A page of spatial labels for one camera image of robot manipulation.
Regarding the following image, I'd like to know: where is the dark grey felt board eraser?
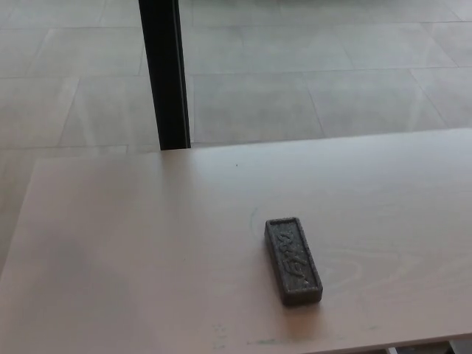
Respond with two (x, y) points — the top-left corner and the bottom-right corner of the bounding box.
(264, 217), (325, 306)

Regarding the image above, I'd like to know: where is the black vertical metal post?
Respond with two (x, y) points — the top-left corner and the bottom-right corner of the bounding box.
(138, 0), (192, 151)

